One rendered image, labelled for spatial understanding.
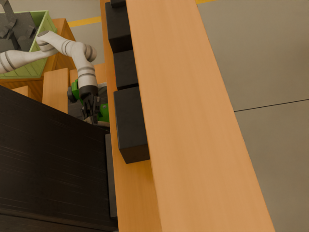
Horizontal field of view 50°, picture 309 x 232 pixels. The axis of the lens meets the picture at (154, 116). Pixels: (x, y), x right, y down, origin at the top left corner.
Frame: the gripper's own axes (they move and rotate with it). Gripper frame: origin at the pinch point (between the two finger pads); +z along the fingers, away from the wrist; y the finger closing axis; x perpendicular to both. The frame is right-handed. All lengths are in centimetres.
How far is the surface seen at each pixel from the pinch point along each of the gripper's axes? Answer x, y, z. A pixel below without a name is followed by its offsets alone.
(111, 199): -5.0, 14.1, 31.4
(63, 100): 10, -43, -30
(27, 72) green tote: 2, -69, -58
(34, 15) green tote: 8, -67, -99
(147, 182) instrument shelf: -16, 47, 33
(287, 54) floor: 201, -5, -80
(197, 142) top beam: -39, 84, 37
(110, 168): -2.8, 12.4, 21.2
